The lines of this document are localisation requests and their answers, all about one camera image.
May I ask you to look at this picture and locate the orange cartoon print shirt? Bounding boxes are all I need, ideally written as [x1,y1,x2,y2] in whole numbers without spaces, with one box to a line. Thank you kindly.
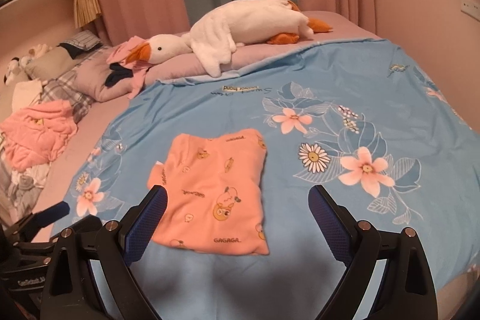
[147,128,269,255]

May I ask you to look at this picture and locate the white grey clothes heap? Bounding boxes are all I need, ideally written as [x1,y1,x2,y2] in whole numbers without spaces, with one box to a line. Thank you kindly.
[1,161,50,227]

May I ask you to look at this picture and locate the pink crumpled clothes pile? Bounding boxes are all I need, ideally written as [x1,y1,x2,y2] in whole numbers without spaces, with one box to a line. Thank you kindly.
[1,100,77,172]

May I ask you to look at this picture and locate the blue floral quilt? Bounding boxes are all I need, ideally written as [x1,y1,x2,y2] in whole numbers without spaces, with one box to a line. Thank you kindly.
[54,40,479,319]

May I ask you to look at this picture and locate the white folded cloth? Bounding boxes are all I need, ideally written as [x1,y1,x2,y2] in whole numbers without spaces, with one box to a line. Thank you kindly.
[11,79,43,112]

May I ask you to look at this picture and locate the plaid grey pillow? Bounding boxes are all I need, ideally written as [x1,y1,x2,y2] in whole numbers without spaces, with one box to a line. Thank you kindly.
[40,67,94,124]

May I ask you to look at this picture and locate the mauve pillow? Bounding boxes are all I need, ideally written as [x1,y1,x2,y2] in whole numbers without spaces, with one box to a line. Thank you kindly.
[73,11,377,102]

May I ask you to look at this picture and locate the small plush toys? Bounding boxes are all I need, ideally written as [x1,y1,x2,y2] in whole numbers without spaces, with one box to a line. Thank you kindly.
[3,44,52,85]

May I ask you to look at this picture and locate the beige pillow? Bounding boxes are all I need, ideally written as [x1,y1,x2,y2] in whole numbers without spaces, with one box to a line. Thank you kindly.
[24,47,81,81]

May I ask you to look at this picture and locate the dark navy garment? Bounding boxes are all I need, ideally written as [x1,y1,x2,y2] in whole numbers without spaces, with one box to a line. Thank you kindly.
[105,62,134,88]

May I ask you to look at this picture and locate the pink garment on pillow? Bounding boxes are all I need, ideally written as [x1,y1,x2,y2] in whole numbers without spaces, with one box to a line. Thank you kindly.
[106,36,151,99]

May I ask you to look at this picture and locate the striped folded cloth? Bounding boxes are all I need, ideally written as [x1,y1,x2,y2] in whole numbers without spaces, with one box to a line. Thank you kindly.
[58,30,102,59]

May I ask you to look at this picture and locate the straw tassel lampshade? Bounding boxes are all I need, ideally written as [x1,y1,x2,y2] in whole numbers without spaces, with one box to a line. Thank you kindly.
[73,0,102,28]

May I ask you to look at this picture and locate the white goose plush toy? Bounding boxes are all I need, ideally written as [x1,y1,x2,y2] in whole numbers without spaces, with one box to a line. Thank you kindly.
[147,0,333,77]

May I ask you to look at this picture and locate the white wall socket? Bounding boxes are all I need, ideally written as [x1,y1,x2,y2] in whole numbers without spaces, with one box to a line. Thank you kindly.
[460,0,480,21]

